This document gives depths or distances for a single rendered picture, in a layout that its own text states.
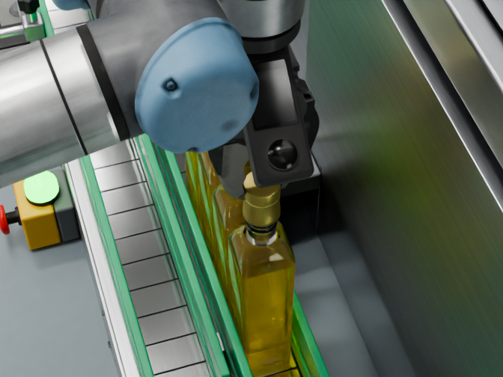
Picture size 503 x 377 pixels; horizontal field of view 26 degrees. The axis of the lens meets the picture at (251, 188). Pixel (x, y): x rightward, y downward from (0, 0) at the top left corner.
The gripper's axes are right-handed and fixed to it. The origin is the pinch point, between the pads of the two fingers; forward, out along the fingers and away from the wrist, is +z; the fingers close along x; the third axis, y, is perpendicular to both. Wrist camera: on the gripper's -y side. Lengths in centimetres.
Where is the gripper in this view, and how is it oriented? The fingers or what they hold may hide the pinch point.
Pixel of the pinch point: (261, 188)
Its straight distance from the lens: 99.3
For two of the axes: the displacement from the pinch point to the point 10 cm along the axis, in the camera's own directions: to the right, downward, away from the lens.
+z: 0.0, 6.2, 7.9
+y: -2.9, -7.5, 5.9
